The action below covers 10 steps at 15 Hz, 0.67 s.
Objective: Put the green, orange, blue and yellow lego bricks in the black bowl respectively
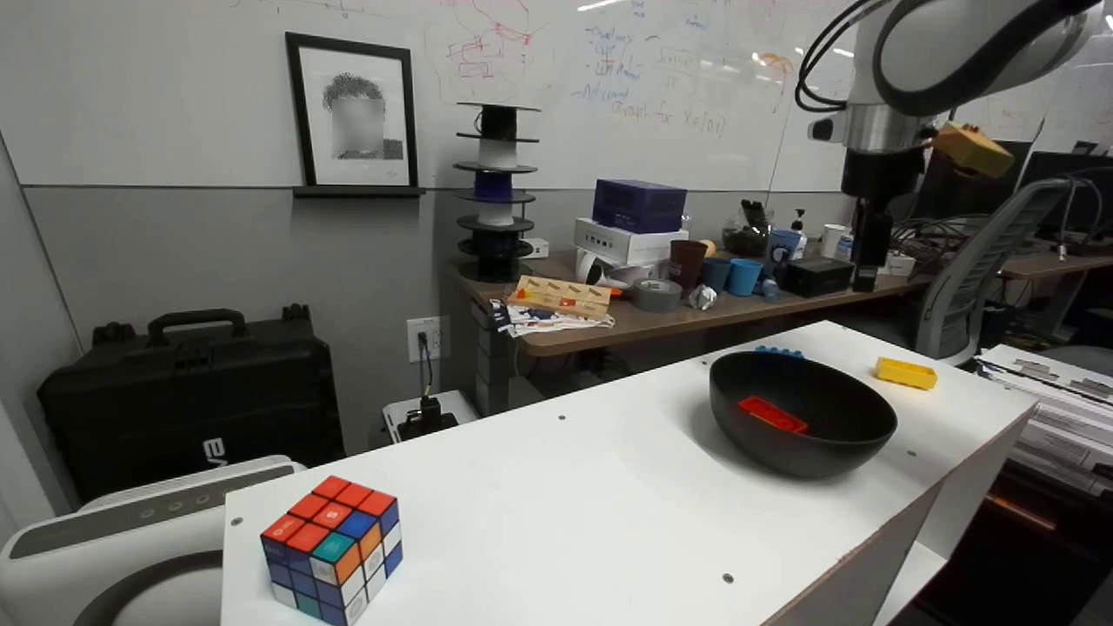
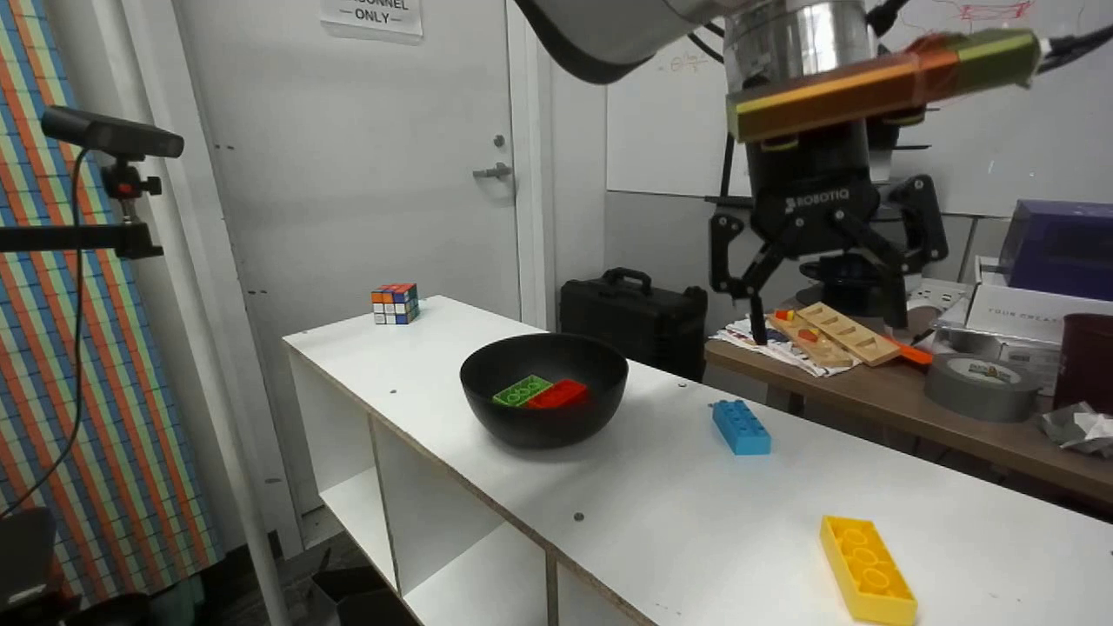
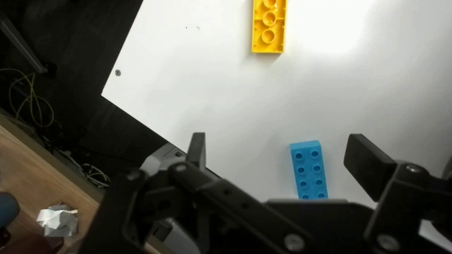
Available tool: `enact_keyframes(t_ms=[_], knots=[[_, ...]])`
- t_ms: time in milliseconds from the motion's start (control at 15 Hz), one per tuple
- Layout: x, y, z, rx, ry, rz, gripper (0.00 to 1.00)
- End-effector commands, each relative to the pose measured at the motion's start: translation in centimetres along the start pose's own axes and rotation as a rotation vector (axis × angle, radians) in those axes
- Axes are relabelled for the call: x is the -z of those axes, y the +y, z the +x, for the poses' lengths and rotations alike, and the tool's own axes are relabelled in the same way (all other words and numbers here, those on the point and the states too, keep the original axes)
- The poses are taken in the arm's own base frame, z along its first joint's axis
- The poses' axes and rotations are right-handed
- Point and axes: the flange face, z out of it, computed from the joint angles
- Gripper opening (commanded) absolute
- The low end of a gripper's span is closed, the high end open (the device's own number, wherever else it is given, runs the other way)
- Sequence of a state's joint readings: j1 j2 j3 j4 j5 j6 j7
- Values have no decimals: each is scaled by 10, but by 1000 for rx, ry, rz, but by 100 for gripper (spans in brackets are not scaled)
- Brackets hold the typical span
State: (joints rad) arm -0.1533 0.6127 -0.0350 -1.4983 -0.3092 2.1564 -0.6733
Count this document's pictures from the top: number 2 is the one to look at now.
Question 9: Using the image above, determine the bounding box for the yellow lego brick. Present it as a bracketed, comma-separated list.
[819, 516, 923, 626]

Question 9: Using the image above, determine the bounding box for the wooden desk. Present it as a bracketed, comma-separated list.
[703, 333, 1113, 504]

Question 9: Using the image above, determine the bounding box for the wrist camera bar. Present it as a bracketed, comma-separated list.
[727, 29, 1042, 150]

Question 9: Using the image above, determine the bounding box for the purple box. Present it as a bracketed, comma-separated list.
[1001, 197, 1113, 302]

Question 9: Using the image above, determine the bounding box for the black hard carrying case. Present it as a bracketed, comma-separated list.
[558, 266, 710, 382]

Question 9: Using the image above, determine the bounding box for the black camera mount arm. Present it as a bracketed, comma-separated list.
[0, 161, 168, 266]

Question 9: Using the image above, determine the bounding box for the grey duct tape roll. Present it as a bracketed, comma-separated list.
[923, 351, 1042, 426]

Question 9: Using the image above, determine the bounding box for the colourful striped wall panel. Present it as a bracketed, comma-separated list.
[0, 0, 229, 607]

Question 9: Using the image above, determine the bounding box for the white door sign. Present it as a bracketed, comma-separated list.
[320, 0, 428, 43]

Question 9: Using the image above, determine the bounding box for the black bowl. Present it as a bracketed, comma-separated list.
[456, 331, 632, 451]

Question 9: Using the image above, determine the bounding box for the black camera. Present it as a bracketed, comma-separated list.
[40, 103, 188, 163]

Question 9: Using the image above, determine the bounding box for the rubik's cube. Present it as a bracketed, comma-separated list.
[370, 277, 420, 331]

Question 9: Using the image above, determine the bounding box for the white shelf unit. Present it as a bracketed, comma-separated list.
[280, 294, 1113, 626]

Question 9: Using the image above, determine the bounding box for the orange lego brick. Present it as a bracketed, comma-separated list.
[521, 375, 594, 419]

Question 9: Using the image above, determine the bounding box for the silver door handle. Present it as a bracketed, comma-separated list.
[471, 157, 514, 189]

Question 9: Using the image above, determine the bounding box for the white paper booklet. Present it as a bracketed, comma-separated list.
[710, 316, 863, 382]

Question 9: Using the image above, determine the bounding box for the blue lego brick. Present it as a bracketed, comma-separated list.
[707, 398, 775, 458]

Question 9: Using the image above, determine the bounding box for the crumpled silver foil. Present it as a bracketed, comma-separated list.
[1038, 400, 1113, 458]

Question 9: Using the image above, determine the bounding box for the white cardboard box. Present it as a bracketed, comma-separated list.
[960, 276, 1113, 351]

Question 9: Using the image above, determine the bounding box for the white door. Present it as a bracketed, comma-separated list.
[172, 0, 525, 351]

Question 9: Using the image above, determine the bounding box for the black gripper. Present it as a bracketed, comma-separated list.
[707, 120, 953, 347]

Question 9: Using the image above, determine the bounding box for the green lego brick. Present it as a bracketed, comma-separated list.
[492, 372, 558, 409]

